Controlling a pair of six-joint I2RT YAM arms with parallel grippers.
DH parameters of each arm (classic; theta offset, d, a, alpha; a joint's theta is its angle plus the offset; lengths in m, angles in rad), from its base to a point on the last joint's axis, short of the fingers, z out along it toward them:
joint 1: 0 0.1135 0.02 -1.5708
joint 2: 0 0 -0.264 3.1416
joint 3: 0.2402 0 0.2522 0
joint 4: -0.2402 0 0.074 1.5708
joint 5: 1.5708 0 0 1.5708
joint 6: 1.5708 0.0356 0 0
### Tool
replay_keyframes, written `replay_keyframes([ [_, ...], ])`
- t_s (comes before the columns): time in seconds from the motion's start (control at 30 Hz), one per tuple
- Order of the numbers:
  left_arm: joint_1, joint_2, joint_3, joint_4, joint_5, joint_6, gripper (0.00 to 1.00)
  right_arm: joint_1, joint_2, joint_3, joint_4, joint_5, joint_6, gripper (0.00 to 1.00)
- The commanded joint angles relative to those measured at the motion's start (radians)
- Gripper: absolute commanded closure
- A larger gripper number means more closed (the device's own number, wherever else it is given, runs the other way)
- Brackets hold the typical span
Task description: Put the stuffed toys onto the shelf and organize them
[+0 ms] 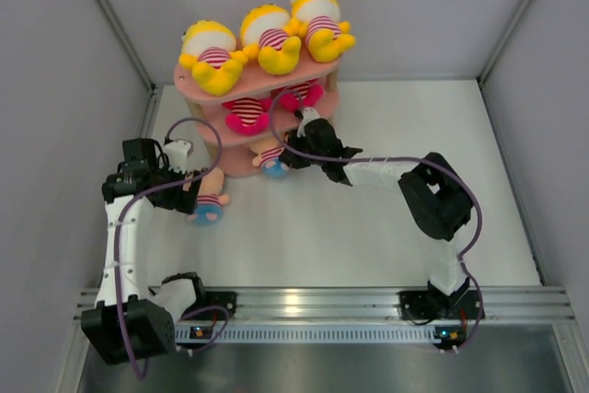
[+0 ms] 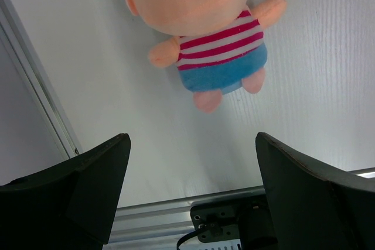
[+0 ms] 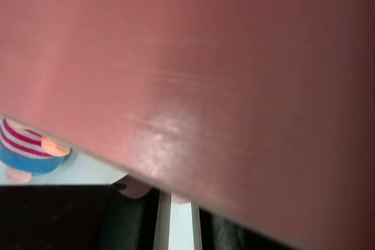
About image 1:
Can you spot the pink three-tier shelf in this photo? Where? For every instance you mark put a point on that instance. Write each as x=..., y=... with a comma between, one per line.
x=236, y=157

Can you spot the peach boy plush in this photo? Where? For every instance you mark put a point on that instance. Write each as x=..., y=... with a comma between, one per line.
x=211, y=199
x=267, y=159

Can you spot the magenta striped plush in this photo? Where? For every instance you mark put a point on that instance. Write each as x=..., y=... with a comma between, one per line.
x=302, y=95
x=248, y=116

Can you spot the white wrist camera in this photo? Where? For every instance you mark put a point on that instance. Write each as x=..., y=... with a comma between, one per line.
x=178, y=153
x=309, y=114

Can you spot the yellow frog plush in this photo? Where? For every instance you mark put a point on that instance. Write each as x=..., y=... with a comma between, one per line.
x=209, y=52
x=325, y=35
x=269, y=35

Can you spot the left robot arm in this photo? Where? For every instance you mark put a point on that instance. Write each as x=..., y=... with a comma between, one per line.
x=128, y=323

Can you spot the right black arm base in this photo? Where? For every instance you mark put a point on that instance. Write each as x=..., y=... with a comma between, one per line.
x=423, y=307

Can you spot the peach boy plush mid-right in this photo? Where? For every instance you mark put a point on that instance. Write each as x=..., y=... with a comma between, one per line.
x=253, y=146

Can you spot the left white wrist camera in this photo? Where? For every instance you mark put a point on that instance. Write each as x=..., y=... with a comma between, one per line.
x=178, y=153

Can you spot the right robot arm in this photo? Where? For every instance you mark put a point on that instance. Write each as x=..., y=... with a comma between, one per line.
x=435, y=196

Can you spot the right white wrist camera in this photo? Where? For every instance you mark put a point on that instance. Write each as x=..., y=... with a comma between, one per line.
x=309, y=114

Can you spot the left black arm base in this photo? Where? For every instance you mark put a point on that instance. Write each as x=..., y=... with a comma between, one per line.
x=207, y=308

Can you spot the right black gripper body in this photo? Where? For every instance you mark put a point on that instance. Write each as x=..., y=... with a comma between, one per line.
x=302, y=144

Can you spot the right magenta striped plush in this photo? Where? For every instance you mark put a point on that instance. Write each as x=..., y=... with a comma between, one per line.
x=302, y=95

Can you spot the aluminium mounting rail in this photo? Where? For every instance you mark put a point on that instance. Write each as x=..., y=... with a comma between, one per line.
x=503, y=304

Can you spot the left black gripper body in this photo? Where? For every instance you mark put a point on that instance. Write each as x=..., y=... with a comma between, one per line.
x=174, y=198

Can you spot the grey slotted cable duct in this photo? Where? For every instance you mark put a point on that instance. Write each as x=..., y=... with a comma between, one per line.
x=246, y=333

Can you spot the left magenta striped plush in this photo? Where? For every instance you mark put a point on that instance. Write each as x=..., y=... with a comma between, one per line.
x=248, y=116

